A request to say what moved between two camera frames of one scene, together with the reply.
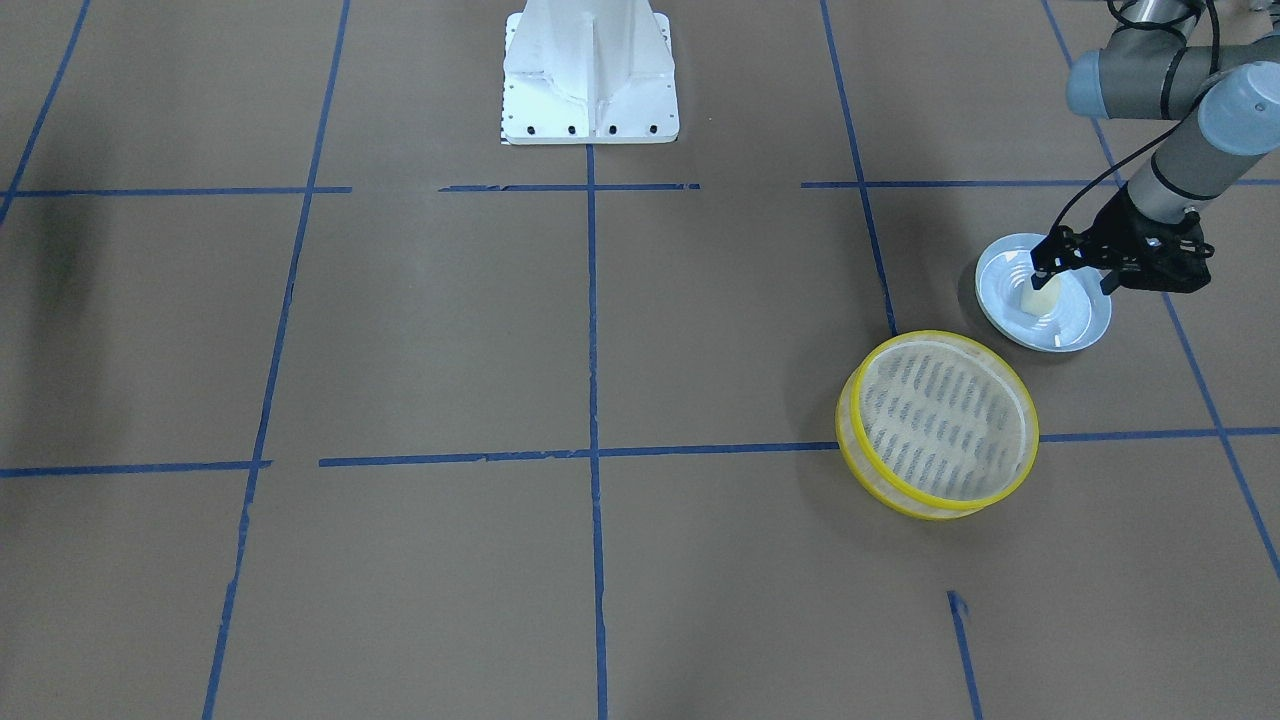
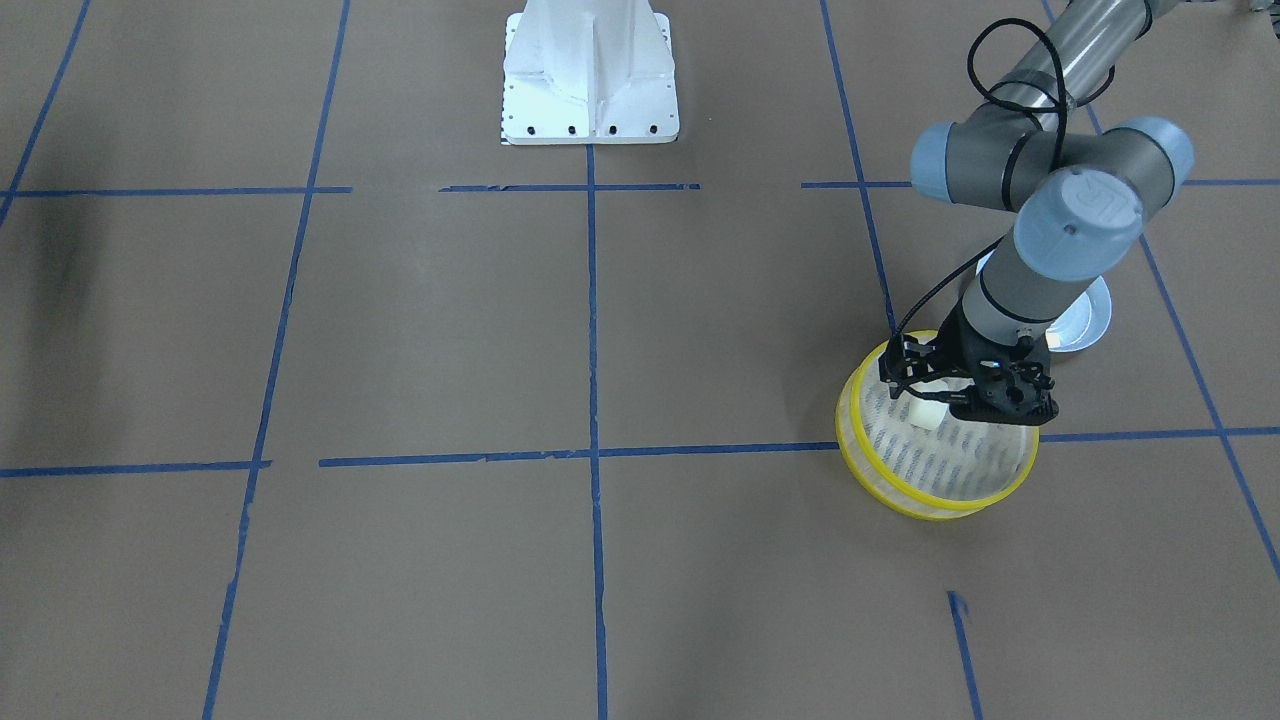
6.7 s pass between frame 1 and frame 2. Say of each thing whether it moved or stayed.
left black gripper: moved
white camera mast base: stayed
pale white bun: moved
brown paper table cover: stayed
